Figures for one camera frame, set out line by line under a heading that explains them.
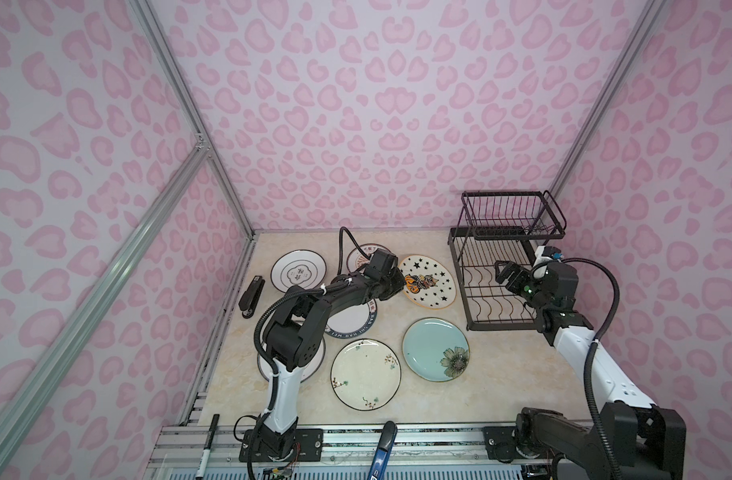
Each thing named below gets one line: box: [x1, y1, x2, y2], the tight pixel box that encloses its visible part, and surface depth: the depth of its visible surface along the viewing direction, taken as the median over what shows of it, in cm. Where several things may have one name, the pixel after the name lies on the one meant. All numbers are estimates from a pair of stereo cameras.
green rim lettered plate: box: [324, 299, 378, 339], surface depth 95 cm
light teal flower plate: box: [402, 317, 471, 383], surface depth 90 cm
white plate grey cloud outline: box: [270, 249, 327, 293], surface depth 109 cm
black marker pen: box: [196, 414, 220, 479], surface depth 73 cm
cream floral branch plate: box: [330, 338, 402, 412], surface depth 86 cm
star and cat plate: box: [399, 254, 457, 310], surface depth 104 cm
